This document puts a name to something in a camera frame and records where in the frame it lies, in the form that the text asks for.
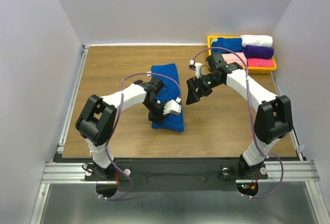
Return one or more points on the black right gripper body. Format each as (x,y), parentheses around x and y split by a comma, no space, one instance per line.
(206,83)

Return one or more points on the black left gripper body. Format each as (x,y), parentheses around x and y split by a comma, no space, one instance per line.
(155,109)

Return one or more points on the blue microfibre towel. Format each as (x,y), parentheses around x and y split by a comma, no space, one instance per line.
(233,44)

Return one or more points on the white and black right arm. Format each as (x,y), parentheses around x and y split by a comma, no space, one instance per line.
(272,120)

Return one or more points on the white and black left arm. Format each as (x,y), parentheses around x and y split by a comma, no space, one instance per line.
(97,119)

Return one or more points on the rolled light pink towel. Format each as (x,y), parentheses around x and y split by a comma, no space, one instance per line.
(231,58)

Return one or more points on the rolled hot pink towel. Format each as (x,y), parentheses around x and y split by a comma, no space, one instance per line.
(257,62)

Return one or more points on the rolled purple towel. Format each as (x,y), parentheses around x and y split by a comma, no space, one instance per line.
(261,52)

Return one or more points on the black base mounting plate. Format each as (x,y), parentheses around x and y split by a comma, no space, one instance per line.
(175,175)

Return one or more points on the yellow plastic tray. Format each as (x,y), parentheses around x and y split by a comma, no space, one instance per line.
(260,70)

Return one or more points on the rolled white towel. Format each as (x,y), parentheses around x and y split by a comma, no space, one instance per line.
(257,40)

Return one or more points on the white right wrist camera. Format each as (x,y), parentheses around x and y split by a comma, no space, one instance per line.
(197,68)

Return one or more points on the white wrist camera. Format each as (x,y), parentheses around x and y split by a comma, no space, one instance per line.
(197,68)
(172,107)

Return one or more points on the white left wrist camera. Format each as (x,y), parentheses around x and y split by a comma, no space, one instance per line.
(172,107)

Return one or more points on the aluminium table frame rail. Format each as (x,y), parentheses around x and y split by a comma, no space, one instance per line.
(210,132)

